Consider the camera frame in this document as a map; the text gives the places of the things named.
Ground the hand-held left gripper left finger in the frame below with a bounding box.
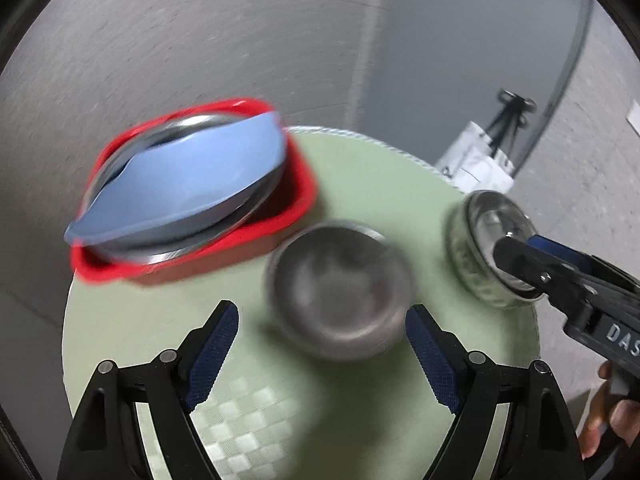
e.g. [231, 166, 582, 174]
[57, 300, 240, 480]

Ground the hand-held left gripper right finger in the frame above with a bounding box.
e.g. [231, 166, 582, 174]
[405, 304, 587, 480]

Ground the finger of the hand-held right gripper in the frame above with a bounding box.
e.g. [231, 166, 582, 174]
[493, 236, 597, 319]
[525, 233, 602, 277]

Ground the small steel bowl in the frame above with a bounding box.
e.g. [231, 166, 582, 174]
[446, 191, 544, 311]

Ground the large steel bowl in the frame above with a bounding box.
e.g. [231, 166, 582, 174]
[267, 221, 416, 361]

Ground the red plastic tray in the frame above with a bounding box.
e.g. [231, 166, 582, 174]
[69, 98, 319, 287]

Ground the blue plate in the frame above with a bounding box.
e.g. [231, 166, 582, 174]
[64, 110, 287, 246]

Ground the person's right hand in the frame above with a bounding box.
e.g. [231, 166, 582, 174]
[580, 360, 623, 461]

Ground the green round table mat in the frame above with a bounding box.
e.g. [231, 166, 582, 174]
[61, 126, 544, 480]

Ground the white bag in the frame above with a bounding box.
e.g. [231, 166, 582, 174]
[434, 121, 516, 194]

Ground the black tripod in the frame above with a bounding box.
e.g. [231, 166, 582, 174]
[482, 89, 537, 161]

